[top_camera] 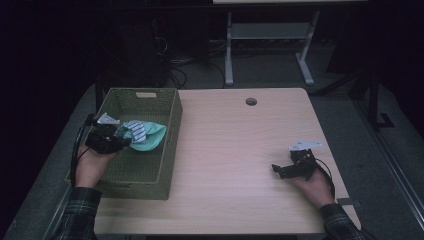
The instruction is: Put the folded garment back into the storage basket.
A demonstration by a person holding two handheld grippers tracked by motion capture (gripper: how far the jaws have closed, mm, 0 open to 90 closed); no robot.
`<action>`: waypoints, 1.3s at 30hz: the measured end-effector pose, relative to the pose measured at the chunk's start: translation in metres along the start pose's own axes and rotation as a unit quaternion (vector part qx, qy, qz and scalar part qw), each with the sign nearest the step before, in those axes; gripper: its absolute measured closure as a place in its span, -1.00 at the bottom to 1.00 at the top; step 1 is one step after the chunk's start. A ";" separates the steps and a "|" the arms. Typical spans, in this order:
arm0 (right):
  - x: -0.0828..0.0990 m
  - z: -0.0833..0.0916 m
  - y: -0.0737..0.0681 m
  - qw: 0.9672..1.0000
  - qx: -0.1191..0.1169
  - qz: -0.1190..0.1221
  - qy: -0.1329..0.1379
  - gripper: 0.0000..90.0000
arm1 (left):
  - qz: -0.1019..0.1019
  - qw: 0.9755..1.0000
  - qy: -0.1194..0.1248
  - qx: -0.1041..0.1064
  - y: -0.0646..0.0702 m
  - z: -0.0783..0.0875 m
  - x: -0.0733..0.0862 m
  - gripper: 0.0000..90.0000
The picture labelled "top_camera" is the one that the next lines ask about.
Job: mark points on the mint green small garment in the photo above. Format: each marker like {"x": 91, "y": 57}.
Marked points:
{"x": 151, "y": 136}

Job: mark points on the person's left hand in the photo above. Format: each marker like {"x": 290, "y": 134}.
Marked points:
{"x": 91, "y": 166}

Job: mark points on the black upright post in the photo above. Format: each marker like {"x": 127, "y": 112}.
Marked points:
{"x": 98, "y": 96}

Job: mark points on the green woven basket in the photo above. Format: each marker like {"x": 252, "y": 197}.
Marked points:
{"x": 143, "y": 166}

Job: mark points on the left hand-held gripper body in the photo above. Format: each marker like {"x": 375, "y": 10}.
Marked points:
{"x": 101, "y": 138}

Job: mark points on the person's right hand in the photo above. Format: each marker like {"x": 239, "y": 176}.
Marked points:
{"x": 315, "y": 190}

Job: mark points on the black metal frame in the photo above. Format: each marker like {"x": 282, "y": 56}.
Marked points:
{"x": 375, "y": 100}

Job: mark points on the white metal stand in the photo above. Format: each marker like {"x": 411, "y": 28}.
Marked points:
{"x": 266, "y": 31}

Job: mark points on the grey metal floor rail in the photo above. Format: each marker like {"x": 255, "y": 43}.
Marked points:
{"x": 393, "y": 166}

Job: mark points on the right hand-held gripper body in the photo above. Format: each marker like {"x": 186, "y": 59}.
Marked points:
{"x": 301, "y": 163}

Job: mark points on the grey tape strip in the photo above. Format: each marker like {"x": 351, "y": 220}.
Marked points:
{"x": 348, "y": 202}

